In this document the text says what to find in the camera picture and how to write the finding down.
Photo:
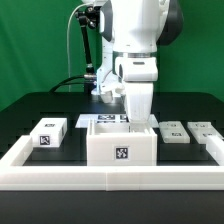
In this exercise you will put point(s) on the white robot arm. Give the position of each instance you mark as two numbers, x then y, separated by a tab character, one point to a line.
131	31

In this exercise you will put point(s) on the white cabinet door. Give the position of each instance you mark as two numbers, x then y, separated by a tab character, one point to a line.
201	130
173	132

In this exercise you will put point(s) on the white cabinet body box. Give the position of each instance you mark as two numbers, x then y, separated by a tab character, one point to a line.
121	144

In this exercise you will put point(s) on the white marker base plate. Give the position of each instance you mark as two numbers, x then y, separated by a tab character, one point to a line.
83	119

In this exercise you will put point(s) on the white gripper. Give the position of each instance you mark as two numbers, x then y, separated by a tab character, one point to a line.
137	76

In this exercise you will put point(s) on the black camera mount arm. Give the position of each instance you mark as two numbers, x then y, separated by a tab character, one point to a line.
88	19

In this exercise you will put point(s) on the white cabinet top block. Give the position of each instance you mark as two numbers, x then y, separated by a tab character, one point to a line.
49	132

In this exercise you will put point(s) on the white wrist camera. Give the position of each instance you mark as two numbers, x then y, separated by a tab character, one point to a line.
109	92

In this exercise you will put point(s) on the white U-shaped border frame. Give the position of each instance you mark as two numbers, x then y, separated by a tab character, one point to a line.
16	175

